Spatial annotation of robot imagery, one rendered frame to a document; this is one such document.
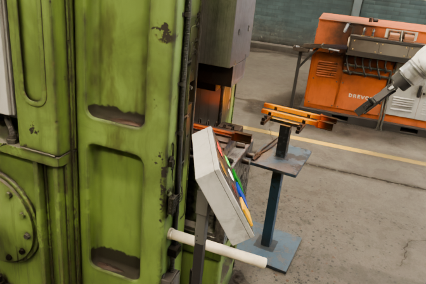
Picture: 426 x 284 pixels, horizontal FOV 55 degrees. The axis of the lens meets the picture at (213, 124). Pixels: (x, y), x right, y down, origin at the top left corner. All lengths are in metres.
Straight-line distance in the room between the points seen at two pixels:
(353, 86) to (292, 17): 4.28
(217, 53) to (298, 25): 7.79
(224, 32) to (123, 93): 0.48
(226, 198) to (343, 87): 4.31
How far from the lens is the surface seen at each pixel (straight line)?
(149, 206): 1.79
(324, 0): 9.38
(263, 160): 2.48
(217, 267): 2.21
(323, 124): 2.45
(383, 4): 9.39
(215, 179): 1.24
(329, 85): 5.47
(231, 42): 1.69
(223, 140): 1.94
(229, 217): 1.31
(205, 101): 2.24
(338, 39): 5.37
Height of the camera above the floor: 1.77
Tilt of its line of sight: 22 degrees down
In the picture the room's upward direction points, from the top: 6 degrees clockwise
